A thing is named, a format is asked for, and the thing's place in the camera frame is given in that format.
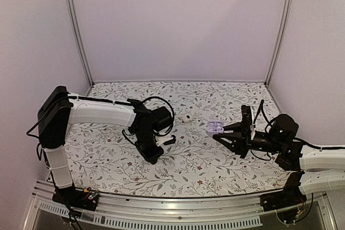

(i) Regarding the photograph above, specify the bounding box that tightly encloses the right black cable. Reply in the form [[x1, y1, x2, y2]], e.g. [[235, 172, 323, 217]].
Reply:
[[254, 99, 273, 134]]

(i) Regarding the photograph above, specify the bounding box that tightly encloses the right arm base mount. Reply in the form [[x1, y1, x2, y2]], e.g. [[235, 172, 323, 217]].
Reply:
[[260, 190, 307, 225]]

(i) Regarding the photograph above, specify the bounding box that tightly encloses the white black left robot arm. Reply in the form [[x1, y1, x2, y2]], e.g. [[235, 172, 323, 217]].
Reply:
[[26, 86, 176, 205]]

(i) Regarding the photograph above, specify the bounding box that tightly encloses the floral patterned table mat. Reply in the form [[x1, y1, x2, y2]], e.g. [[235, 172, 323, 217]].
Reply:
[[65, 82, 289, 197]]

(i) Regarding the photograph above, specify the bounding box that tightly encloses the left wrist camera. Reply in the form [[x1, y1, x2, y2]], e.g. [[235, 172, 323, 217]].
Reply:
[[156, 135, 176, 147]]

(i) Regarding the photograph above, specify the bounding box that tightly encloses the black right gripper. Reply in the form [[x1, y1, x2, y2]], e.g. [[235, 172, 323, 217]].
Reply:
[[213, 121, 282, 159]]

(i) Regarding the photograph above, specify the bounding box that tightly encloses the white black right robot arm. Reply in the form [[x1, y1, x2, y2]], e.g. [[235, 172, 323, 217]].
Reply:
[[212, 112, 344, 206]]

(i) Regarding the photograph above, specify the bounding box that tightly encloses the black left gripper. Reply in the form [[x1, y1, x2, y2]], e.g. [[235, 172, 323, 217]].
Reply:
[[134, 130, 165, 165]]

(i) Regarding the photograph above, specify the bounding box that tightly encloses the purple round case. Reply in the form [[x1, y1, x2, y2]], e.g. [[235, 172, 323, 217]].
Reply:
[[206, 120, 224, 137]]

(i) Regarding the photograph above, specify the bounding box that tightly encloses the front aluminium rail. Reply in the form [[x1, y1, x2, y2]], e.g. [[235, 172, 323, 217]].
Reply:
[[22, 180, 341, 229]]

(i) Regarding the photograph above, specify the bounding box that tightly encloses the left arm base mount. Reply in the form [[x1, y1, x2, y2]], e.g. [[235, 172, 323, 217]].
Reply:
[[52, 185, 100, 211]]

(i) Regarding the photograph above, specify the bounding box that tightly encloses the left black cable loop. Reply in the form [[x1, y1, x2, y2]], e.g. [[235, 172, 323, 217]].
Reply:
[[141, 95, 175, 123]]

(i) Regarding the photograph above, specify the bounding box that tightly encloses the cream earbud charging case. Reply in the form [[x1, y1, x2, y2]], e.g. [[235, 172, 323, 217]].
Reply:
[[181, 115, 193, 123]]

